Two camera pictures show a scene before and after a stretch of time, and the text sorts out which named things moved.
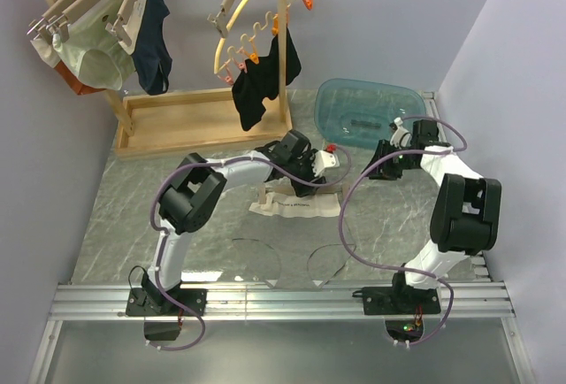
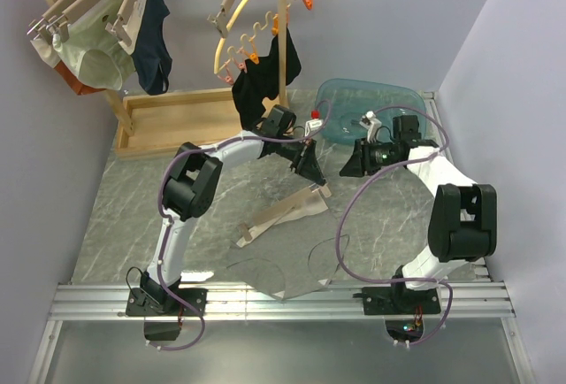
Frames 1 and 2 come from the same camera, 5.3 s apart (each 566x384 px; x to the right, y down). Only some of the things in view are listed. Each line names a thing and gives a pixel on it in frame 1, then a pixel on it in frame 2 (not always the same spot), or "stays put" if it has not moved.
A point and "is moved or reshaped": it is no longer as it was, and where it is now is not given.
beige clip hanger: x=41 y=27 stays put
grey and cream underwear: x=294 y=225 is moved or reshaped
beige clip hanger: x=128 y=21 stays put
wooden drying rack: x=173 y=124 stays put
